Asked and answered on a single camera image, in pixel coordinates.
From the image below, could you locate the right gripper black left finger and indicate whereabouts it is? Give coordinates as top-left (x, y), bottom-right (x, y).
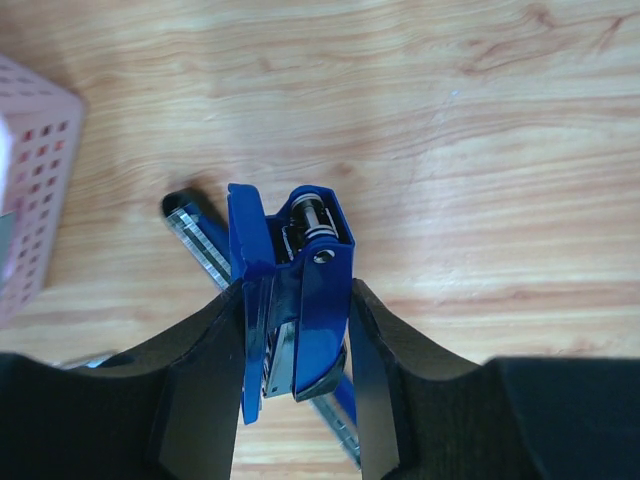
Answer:
top-left (1, 284), bottom-right (245, 479)

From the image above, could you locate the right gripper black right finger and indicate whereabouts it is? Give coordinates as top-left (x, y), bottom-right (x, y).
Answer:
top-left (349, 280), bottom-right (639, 479)

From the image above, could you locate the pink plastic basket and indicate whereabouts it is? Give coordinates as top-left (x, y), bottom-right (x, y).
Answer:
top-left (1, 55), bottom-right (86, 325)

